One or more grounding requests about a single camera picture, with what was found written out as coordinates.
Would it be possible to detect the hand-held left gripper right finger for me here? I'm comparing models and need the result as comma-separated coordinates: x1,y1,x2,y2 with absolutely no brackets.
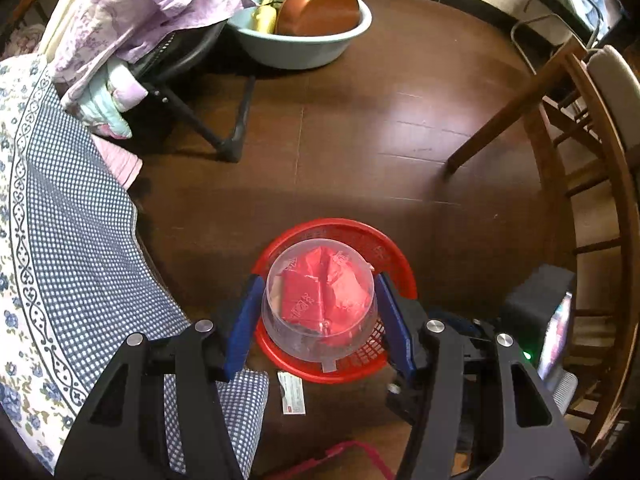
374,272,588,480

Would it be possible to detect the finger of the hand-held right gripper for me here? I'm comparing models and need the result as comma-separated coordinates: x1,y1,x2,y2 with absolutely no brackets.
386,382,426,423

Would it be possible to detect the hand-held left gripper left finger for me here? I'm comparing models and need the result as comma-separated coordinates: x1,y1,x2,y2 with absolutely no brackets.
55,275,267,480

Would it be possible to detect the clear plastic container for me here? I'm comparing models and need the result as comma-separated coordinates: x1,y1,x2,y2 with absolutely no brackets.
261,239,378,362

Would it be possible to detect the red plastic basket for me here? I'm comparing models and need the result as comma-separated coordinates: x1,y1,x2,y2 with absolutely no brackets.
250,217,418,385

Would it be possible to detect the white paper wrapper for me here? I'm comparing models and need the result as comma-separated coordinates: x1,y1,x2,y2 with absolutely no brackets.
277,371,307,416

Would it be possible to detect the brown wooden chair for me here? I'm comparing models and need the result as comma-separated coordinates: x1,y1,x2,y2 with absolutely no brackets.
445,42,640,461

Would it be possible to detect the black folding chair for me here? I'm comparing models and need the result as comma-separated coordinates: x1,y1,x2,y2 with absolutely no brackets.
125,15,258,163

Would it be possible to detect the pink cloth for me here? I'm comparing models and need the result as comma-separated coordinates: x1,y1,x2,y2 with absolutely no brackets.
92,137,143,190

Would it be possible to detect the blue floral blanket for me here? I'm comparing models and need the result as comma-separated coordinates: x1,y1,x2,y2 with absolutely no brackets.
0,55,271,476

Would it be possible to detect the white chair cushion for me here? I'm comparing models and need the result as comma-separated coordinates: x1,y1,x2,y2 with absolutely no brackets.
587,45,640,148

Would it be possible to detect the light green cloth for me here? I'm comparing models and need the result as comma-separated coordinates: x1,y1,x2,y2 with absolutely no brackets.
75,62,133,140

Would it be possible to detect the light blue basin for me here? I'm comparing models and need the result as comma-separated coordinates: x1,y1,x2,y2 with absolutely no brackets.
227,0,373,71

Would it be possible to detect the copper frying pan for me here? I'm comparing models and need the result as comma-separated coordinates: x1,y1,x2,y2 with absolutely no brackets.
275,0,362,37

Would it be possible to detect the pink metal frame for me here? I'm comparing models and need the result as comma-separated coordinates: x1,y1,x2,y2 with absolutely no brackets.
260,440,396,480

